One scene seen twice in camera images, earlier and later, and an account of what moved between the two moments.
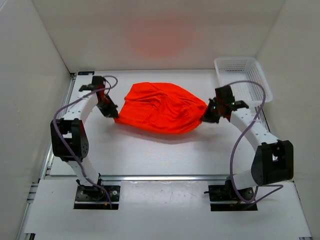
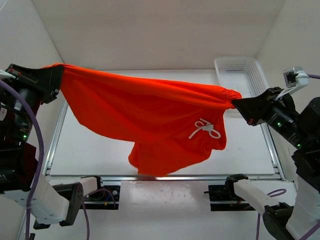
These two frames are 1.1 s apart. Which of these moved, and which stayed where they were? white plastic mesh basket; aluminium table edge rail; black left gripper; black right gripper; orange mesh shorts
Moved: orange mesh shorts; black right gripper; black left gripper
Stayed: aluminium table edge rail; white plastic mesh basket
